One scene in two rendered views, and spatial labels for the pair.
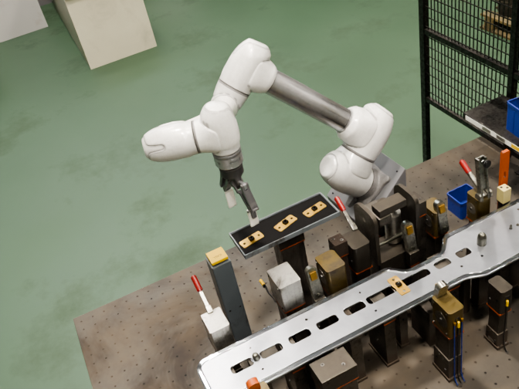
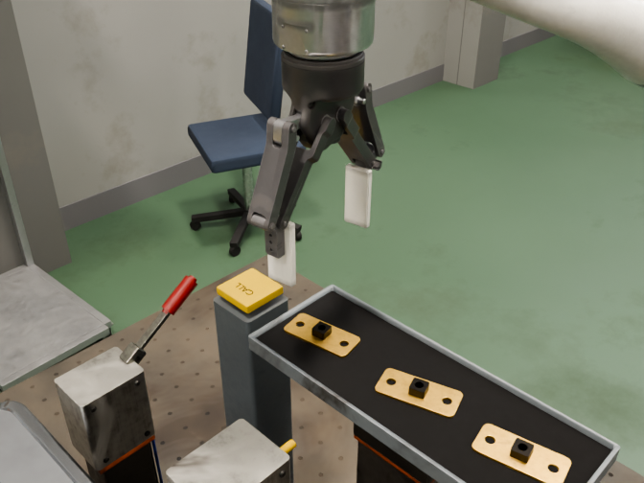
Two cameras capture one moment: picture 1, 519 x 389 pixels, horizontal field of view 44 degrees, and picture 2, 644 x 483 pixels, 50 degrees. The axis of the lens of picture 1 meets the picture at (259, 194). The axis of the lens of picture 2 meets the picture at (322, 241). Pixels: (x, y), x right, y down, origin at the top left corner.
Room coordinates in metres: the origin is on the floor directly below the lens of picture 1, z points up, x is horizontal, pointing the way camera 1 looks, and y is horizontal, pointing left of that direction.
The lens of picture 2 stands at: (1.34, -0.47, 1.67)
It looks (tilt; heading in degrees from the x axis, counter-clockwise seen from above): 32 degrees down; 61
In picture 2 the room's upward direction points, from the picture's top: straight up
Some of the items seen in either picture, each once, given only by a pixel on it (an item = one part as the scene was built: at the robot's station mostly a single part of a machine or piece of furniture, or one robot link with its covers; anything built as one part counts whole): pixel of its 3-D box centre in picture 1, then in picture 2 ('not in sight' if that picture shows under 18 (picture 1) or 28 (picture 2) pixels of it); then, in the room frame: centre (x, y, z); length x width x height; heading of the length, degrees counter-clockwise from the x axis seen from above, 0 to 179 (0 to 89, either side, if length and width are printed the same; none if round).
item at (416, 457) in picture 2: (284, 224); (416, 392); (1.67, -0.06, 1.16); 0.37 x 0.14 x 0.02; 107
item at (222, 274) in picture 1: (231, 302); (259, 422); (1.60, 0.19, 0.92); 0.08 x 0.08 x 0.44; 17
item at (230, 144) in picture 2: not in sight; (247, 129); (2.39, 2.13, 0.48); 0.56 x 0.53 x 0.95; 14
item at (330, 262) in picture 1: (334, 296); not in sight; (1.54, -0.18, 0.89); 0.12 x 0.08 x 0.38; 17
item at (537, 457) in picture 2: (314, 208); (521, 451); (1.71, -0.18, 1.17); 0.08 x 0.04 x 0.01; 118
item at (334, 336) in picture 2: (251, 238); (321, 332); (1.63, 0.06, 1.17); 0.08 x 0.04 x 0.01; 117
